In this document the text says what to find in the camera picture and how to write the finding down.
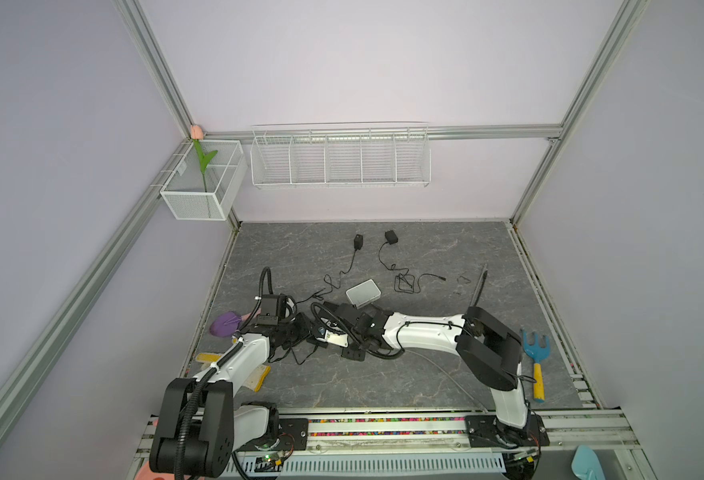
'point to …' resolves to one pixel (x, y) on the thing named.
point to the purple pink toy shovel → (227, 323)
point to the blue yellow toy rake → (537, 353)
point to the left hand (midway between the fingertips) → (316, 330)
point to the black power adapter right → (391, 237)
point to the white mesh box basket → (206, 180)
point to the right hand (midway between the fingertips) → (345, 342)
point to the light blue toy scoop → (585, 464)
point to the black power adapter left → (358, 241)
